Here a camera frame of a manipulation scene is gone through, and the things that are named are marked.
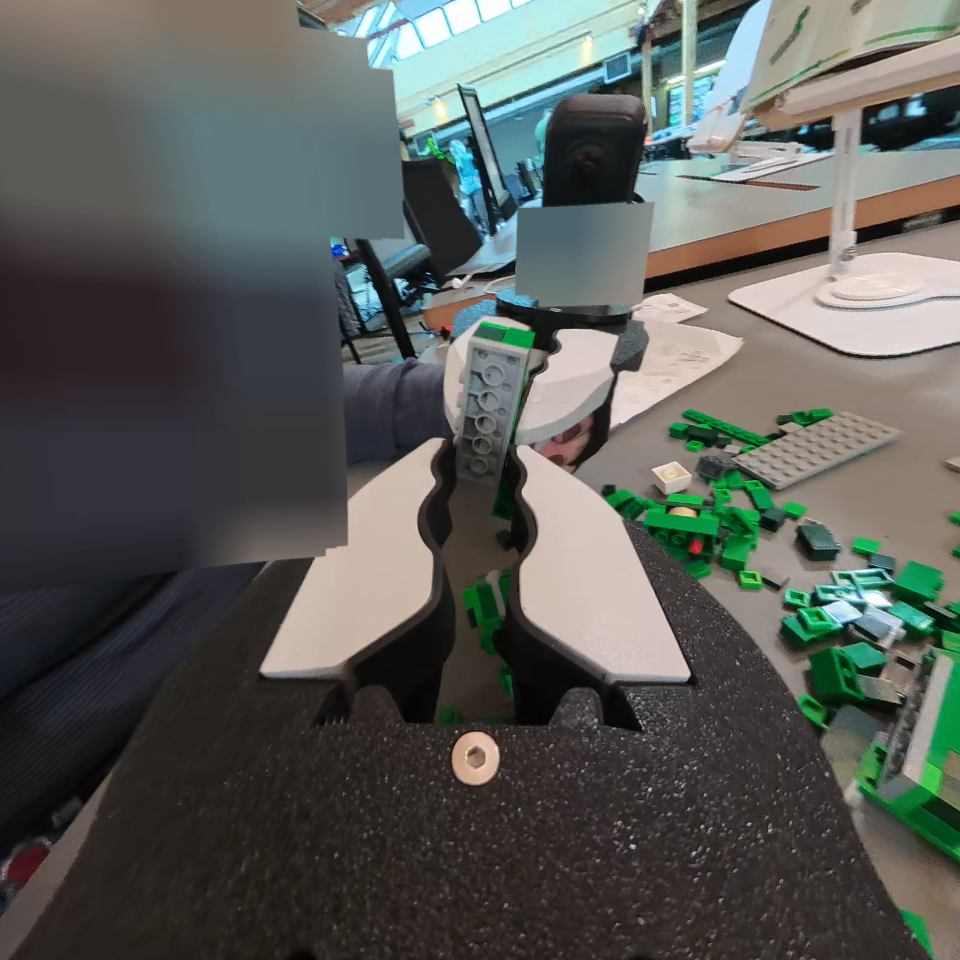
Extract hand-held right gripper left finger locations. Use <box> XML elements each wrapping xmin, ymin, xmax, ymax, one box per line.
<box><xmin>258</xmin><ymin>437</ymin><xmax>459</xmax><ymax>725</ymax></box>

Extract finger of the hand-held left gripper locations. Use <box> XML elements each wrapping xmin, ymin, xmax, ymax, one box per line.
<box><xmin>513</xmin><ymin>328</ymin><xmax>621</xmax><ymax>445</ymax></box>
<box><xmin>442</xmin><ymin>339</ymin><xmax>472</xmax><ymax>438</ymax></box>

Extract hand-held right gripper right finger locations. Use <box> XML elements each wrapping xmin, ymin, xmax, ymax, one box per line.
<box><xmin>496</xmin><ymin>447</ymin><xmax>693</xmax><ymax>725</ymax></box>

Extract grey technic brick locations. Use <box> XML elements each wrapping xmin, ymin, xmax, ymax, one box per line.
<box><xmin>453</xmin><ymin>321</ymin><xmax>537</xmax><ymax>489</ymax></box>

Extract green striped brick model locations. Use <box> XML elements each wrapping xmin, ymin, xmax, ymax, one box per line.
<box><xmin>855</xmin><ymin>646</ymin><xmax>960</xmax><ymax>864</ymax></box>

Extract person's left forearm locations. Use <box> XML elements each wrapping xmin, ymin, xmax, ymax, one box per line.
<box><xmin>343</xmin><ymin>358</ymin><xmax>455</xmax><ymax>465</ymax></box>

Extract grey desk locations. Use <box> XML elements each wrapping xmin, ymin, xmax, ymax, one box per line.
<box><xmin>0</xmin><ymin>225</ymin><xmax>960</xmax><ymax>960</ymax></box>

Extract black desk monitor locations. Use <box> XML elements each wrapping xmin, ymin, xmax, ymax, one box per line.
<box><xmin>456</xmin><ymin>82</ymin><xmax>520</xmax><ymax>237</ymax></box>

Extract person's left hand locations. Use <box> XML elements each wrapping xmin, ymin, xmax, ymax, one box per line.
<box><xmin>536</xmin><ymin>418</ymin><xmax>601</xmax><ymax>475</ymax></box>

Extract white printed paper sheets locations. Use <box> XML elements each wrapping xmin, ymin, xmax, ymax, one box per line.
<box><xmin>609</xmin><ymin>292</ymin><xmax>745</xmax><ymax>434</ymax></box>

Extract long green plate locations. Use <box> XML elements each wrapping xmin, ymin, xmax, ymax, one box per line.
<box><xmin>681</xmin><ymin>408</ymin><xmax>774</xmax><ymax>449</ymax></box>

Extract black office chair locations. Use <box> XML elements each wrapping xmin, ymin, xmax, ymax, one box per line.
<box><xmin>352</xmin><ymin>156</ymin><xmax>485</xmax><ymax>361</ymax></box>

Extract wood edged grey table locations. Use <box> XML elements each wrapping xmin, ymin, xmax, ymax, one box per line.
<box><xmin>420</xmin><ymin>146</ymin><xmax>960</xmax><ymax>331</ymax></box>

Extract light grey studded plate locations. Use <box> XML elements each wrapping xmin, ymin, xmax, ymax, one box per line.
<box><xmin>731</xmin><ymin>410</ymin><xmax>903</xmax><ymax>492</ymax></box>

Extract pile of loose green bricks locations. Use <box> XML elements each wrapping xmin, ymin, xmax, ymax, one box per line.
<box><xmin>435</xmin><ymin>408</ymin><xmax>960</xmax><ymax>954</ymax></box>

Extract white book stand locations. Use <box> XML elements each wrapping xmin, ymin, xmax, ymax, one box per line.
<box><xmin>686</xmin><ymin>33</ymin><xmax>960</xmax><ymax>359</ymax></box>

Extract person's torso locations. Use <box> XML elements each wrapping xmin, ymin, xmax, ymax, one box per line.
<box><xmin>0</xmin><ymin>561</ymin><xmax>265</xmax><ymax>849</ymax></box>

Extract instruction booklet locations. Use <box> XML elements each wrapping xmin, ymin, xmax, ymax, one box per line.
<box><xmin>738</xmin><ymin>0</ymin><xmax>960</xmax><ymax>114</ymax></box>

